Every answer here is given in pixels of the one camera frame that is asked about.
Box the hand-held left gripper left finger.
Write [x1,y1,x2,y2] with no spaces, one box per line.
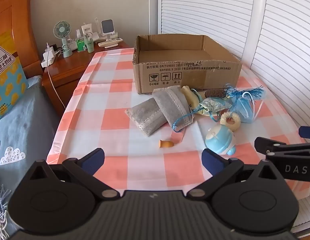
[27,148,120,201]

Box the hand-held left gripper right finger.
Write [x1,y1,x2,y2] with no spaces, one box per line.
[186,148,286,201]

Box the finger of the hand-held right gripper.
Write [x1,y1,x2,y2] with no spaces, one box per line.
[298,126,310,139]
[254,137,310,160]

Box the round blue plush toy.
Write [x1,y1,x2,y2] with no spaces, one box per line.
[204,126,237,156]

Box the blue face mask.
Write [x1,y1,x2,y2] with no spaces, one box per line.
[231,86,265,123]

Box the grey fabric sachet bag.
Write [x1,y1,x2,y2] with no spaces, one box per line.
[152,85,194,128]
[125,99,168,137]

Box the cardboard box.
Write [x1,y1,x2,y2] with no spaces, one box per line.
[132,34,243,95]

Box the cream yellow cloth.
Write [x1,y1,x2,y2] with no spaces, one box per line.
[181,85,203,116]

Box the brown knitted pouch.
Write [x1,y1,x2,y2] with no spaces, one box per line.
[204,88,227,98]

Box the pink white checkered tablecloth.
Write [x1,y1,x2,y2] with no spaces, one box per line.
[46,47,310,200]

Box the blue cloud print bedsheet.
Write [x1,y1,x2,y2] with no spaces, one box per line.
[0,75,66,193]

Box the wooden nightstand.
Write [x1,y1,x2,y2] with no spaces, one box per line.
[41,40,131,111]

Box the grey fringed blanket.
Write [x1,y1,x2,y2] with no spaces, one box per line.
[0,185,13,240]

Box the white power strip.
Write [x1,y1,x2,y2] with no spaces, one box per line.
[41,52,59,68]

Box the green tube bottle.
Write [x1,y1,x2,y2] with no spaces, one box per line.
[85,34,94,53]

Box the yellow blue snack bag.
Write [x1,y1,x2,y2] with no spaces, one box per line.
[0,36,29,119]

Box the green pump bottle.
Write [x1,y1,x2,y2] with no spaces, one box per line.
[76,30,86,53]

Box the white remote control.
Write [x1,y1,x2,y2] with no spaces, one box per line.
[98,38,124,48]

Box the white curved tube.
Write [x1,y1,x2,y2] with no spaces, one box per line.
[242,0,271,71]

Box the white cosmetic tube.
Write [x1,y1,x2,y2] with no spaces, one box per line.
[81,24,93,37]

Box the phone on white stand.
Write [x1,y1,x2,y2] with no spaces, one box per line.
[101,19,115,43]

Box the green desk fan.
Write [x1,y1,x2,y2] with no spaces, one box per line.
[53,21,73,58]

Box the wooden headboard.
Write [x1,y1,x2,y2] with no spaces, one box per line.
[0,0,43,80]

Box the white louvred closet door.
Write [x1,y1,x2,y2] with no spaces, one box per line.
[157,0,310,130]

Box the cream ring toy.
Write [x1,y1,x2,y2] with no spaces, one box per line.
[219,112,242,132]

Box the white charger cable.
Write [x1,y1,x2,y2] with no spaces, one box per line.
[46,64,67,110]

